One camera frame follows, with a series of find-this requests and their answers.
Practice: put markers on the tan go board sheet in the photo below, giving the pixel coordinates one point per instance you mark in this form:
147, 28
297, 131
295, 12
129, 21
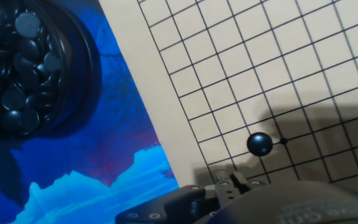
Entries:
291, 62

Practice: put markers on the black go stone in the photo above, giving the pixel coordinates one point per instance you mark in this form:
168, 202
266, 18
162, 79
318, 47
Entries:
259, 144

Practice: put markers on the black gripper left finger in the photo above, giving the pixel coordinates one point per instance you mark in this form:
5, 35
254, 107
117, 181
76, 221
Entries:
227, 191

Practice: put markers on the blue black printed mat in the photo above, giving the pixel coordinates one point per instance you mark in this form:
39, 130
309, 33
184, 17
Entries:
104, 140

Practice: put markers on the black round stone bowl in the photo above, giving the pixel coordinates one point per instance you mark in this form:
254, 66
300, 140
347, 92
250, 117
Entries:
17, 77

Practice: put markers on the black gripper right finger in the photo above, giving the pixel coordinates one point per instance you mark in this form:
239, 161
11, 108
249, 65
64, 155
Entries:
244, 182

